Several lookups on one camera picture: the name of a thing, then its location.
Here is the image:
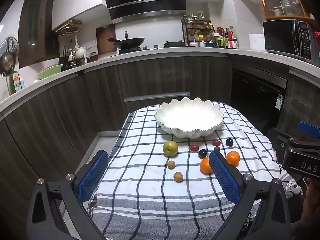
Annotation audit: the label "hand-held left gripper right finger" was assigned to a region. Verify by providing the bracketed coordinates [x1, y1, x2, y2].
[209, 147, 293, 240]

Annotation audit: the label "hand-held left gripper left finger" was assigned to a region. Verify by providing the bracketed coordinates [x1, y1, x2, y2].
[26, 150, 110, 240]

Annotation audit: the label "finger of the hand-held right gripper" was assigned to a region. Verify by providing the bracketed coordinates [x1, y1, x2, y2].
[267, 127, 320, 165]
[297, 121, 320, 139]

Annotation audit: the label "orange tangerine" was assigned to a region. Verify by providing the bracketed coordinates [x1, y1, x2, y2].
[200, 157, 214, 175]
[226, 151, 240, 166]

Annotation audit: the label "green apple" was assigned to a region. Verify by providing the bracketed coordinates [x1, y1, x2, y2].
[163, 141, 179, 157]

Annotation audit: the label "white scalloped ceramic bowl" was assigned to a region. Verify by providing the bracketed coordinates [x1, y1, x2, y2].
[154, 97, 225, 138]

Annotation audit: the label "person's right hand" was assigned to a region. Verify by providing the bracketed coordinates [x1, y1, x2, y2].
[301, 177, 320, 227]

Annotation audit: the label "black built-in dishwasher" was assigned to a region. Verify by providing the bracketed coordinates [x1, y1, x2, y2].
[230, 64, 288, 133]

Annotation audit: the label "white plaid tablecloth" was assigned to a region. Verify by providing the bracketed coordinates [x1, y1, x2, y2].
[86, 101, 304, 240]

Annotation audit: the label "black microwave oven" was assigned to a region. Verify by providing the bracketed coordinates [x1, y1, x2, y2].
[262, 19, 314, 61]

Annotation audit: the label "white rice cooker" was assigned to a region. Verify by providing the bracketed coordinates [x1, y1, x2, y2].
[249, 34, 265, 52]

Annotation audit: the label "green plastic basin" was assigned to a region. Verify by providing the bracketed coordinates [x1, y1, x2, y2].
[37, 64, 63, 80]

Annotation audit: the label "dark wood base cabinets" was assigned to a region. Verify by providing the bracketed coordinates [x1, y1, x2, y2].
[0, 54, 320, 240]

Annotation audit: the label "cluster of condiment bottles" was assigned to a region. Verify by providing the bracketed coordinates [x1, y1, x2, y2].
[216, 26, 239, 49]

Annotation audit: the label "black utensil holder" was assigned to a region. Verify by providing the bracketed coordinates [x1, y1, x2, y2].
[59, 46, 73, 72]

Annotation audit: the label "green dish soap bottle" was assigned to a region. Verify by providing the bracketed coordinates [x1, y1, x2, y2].
[9, 67, 22, 95]

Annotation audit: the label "white teapot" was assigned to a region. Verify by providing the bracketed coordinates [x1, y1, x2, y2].
[72, 47, 87, 60]

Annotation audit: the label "white kitchen countertop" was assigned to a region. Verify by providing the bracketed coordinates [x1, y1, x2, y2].
[0, 45, 320, 115]

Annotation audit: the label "black wok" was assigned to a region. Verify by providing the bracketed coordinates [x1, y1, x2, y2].
[107, 31, 145, 50]

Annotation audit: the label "wooden cutting board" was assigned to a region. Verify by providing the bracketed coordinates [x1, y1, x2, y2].
[96, 24, 117, 55]

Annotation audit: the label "black gas cooktop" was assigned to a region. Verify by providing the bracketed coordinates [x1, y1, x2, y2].
[117, 41, 185, 55]

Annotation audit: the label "hanging frying pan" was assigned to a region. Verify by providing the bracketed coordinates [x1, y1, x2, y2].
[0, 37, 20, 74]

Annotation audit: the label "black range hood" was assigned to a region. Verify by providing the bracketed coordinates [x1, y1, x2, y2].
[101, 0, 187, 22]

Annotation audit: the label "metal drawer handle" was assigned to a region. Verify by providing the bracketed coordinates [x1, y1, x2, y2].
[124, 92, 193, 103]

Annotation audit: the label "wooden glass-door wall cabinet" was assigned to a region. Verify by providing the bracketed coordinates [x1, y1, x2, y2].
[257, 0, 310, 20]

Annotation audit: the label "black wire spice rack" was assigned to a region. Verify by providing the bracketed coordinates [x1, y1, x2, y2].
[182, 15, 215, 47]

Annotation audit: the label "wall rack with trays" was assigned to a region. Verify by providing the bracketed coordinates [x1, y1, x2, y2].
[54, 19, 82, 37]

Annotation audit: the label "dark wooden window frame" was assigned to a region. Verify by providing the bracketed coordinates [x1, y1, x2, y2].
[18, 0, 54, 68]

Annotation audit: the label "white wall cabinets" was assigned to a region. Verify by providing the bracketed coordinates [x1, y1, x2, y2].
[51, 0, 275, 30]

